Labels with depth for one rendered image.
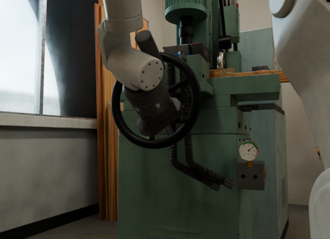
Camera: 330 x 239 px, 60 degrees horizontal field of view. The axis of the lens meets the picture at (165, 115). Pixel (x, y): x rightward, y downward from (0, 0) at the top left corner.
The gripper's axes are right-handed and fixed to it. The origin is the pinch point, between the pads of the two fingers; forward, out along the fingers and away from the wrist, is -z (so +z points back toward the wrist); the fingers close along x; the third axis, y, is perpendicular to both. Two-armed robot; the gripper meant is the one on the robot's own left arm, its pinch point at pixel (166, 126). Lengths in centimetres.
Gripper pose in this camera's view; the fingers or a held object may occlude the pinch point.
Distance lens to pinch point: 75.0
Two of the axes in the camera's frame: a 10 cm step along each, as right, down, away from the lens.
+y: -5.1, -5.9, 6.3
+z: -3.1, -5.6, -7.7
